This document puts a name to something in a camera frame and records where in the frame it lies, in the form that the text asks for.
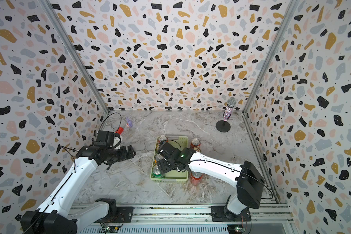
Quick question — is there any red cola can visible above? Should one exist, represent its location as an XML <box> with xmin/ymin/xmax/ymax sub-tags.
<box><xmin>190</xmin><ymin>171</ymin><xmax>203</xmax><ymax>186</ymax></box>
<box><xmin>158</xmin><ymin>135</ymin><xmax>168</xmax><ymax>143</ymax></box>
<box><xmin>190</xmin><ymin>138</ymin><xmax>201</xmax><ymax>148</ymax></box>

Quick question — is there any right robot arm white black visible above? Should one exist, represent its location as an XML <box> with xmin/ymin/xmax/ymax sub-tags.
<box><xmin>157</xmin><ymin>142</ymin><xmax>265</xmax><ymax>221</ymax></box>

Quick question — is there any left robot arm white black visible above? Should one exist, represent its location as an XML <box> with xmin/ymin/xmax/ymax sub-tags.
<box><xmin>20</xmin><ymin>145</ymin><xmax>136</xmax><ymax>234</ymax></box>

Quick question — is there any light green perforated plastic basket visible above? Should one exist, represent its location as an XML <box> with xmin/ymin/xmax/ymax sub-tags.
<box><xmin>150</xmin><ymin>135</ymin><xmax>189</xmax><ymax>182</ymax></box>

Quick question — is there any red small toy block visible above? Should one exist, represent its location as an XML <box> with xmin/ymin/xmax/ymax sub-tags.
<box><xmin>116</xmin><ymin>127</ymin><xmax>124</xmax><ymax>135</ymax></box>

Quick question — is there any green Sprite can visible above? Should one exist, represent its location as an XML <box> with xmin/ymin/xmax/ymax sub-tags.
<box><xmin>151</xmin><ymin>165</ymin><xmax>163</xmax><ymax>178</ymax></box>

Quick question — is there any purple small toy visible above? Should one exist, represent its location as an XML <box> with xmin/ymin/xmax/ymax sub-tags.
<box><xmin>126</xmin><ymin>118</ymin><xmax>133</xmax><ymax>128</ymax></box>

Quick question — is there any glitter microphone on black stand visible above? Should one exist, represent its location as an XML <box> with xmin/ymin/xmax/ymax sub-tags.
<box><xmin>216</xmin><ymin>97</ymin><xmax>237</xmax><ymax>133</ymax></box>

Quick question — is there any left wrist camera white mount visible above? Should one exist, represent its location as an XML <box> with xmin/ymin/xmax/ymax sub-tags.
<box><xmin>93</xmin><ymin>131</ymin><xmax>121</xmax><ymax>149</ymax></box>

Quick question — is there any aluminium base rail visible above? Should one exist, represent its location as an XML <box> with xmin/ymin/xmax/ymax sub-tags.
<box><xmin>78</xmin><ymin>203</ymin><xmax>297</xmax><ymax>234</ymax></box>

